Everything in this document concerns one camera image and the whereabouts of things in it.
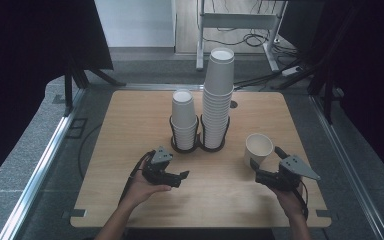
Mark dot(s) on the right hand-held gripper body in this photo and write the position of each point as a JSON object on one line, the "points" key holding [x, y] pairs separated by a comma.
{"points": [[291, 170]]}

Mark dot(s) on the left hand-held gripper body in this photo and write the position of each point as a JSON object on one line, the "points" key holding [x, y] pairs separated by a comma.
{"points": [[158, 166]]}

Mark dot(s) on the single white paper cup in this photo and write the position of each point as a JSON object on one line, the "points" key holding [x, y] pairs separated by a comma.
{"points": [[258, 146]]}

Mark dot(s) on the short stack of white paper cups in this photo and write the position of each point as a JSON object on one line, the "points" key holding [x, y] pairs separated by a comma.
{"points": [[183, 113]]}

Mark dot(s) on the tall stack of white paper cups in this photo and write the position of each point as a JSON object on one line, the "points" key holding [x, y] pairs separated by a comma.
{"points": [[218, 80]]}

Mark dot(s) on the person's left hand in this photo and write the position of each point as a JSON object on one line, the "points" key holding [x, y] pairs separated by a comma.
{"points": [[140, 191]]}

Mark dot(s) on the person's right hand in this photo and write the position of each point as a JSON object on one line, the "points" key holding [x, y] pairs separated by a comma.
{"points": [[290, 201]]}

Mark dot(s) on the black metal stand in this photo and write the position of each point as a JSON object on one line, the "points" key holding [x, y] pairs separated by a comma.
{"points": [[328, 100], [68, 90]]}

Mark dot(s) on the white power strip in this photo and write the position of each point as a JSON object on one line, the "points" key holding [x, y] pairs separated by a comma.
{"points": [[291, 71]]}

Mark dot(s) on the dark curtain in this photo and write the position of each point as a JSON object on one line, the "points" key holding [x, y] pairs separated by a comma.
{"points": [[373, 66], [30, 50]]}

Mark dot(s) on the aluminium floor rail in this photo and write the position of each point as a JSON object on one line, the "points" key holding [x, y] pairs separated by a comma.
{"points": [[43, 166], [163, 86], [346, 160]]}

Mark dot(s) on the white metal desk frame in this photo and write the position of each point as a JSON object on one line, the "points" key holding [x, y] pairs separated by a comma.
{"points": [[236, 20]]}

